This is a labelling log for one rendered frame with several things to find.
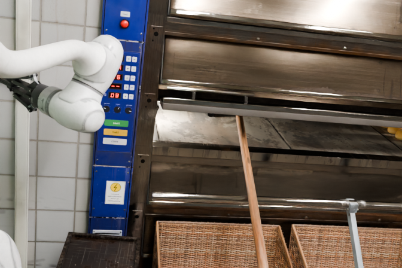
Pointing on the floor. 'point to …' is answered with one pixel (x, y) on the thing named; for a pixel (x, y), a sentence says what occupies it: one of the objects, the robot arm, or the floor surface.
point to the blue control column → (97, 201)
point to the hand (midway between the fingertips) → (8, 81)
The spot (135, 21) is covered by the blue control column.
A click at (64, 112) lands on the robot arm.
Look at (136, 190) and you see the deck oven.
